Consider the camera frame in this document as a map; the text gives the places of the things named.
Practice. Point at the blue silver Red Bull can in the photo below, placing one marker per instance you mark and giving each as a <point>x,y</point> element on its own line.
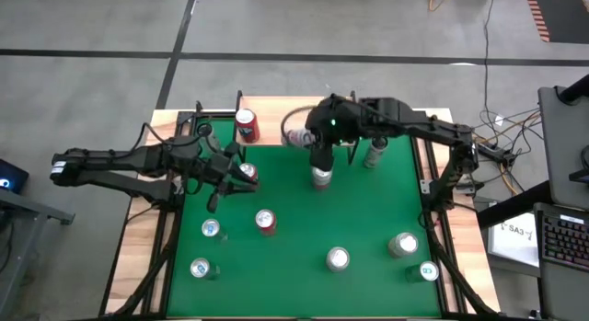
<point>211,227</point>

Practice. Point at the white metal bracket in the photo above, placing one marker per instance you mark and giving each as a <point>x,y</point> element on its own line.
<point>425,186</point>

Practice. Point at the red Fanta strawberry can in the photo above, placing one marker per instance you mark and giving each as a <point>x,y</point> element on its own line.
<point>249,170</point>
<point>247,128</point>
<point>265,219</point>

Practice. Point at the black keyboard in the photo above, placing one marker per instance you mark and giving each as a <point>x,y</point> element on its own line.
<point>563,238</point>

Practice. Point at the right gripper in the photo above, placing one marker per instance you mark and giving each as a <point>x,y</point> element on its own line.
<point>340,121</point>

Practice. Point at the black device with blue lights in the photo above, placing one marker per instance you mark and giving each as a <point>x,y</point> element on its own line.
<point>14,174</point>

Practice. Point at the white red Spindrift can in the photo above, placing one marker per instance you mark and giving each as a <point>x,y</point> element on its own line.
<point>338,259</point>
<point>322,179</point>

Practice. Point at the wooden shelf with black legs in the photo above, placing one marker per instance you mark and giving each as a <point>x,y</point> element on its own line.
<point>271,114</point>

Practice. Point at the white paper sign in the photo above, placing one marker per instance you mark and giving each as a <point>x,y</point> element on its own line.
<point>515,240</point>

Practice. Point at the Spindrift grapefruit can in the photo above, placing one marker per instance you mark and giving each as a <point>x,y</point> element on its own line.
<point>405,244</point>

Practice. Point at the black power strip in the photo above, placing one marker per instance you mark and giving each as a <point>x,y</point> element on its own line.
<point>494,153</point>

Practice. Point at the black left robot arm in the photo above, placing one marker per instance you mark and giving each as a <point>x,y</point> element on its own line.
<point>115,157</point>

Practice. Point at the black aluminium table frame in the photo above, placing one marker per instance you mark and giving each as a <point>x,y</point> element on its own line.
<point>216,114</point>

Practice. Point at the grey metal desk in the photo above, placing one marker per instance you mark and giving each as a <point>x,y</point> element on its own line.
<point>27,206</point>

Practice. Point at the teal Red Bull can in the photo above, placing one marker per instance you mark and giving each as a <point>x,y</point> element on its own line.
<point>428,271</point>
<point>200,267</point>

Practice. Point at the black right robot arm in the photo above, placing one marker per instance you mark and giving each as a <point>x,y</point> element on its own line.
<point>428,128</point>

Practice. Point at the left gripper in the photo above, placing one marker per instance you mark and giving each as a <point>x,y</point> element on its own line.
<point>218,167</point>

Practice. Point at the black orange-striped floor mat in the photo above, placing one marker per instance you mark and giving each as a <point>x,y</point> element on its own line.
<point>566,13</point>

